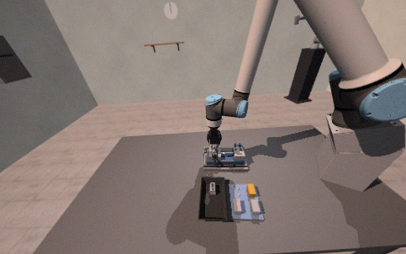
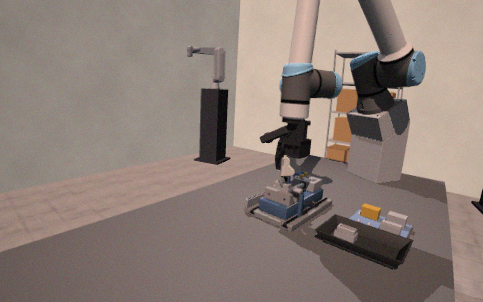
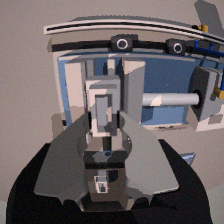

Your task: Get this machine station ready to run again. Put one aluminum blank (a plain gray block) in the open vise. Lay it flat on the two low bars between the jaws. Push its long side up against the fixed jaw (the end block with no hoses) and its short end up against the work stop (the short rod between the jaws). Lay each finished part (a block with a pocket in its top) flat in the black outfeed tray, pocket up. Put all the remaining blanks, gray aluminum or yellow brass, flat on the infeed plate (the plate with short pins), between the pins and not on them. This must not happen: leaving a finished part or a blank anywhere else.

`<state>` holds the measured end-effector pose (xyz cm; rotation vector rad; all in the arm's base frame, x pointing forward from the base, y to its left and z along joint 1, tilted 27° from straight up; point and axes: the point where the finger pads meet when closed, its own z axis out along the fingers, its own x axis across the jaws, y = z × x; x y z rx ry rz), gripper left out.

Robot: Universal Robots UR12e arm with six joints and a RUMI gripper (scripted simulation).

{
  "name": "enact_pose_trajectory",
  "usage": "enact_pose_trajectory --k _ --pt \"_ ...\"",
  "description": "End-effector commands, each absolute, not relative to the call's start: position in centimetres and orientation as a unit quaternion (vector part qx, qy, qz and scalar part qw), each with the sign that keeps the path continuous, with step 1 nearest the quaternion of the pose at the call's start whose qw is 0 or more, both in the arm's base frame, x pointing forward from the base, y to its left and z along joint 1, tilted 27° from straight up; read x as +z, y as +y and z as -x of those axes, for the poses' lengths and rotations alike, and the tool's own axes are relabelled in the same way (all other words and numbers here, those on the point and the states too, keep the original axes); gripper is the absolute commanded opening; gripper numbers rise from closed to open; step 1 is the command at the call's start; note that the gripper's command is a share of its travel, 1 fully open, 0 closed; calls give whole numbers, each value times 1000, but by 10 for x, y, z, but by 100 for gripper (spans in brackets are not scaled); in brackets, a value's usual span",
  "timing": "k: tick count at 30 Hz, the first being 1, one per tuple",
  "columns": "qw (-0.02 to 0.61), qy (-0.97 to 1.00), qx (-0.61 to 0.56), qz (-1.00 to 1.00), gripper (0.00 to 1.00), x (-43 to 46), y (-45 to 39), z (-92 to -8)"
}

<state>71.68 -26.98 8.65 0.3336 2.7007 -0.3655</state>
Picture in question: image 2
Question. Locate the yellow-orange rectangular block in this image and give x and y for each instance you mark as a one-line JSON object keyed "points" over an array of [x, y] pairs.
{"points": [[370, 211]]}

